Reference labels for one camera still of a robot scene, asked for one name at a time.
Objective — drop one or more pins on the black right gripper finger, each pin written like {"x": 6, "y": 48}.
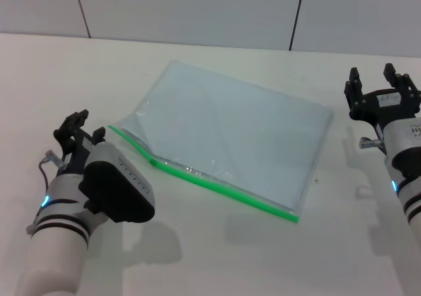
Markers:
{"x": 408, "y": 92}
{"x": 353, "y": 92}

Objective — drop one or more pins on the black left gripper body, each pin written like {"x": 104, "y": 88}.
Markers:
{"x": 77, "y": 154}

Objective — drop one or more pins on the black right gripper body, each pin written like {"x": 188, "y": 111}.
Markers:
{"x": 375, "y": 108}

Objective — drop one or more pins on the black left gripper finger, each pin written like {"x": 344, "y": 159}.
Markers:
{"x": 72, "y": 121}
{"x": 99, "y": 136}

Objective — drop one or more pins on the translucent green-zipper document bag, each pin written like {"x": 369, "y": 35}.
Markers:
{"x": 230, "y": 128}

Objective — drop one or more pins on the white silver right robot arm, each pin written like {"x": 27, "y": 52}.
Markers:
{"x": 411, "y": 207}

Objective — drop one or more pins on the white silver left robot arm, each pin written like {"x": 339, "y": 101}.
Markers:
{"x": 56, "y": 253}

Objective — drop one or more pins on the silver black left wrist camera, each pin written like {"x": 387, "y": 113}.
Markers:
{"x": 112, "y": 184}

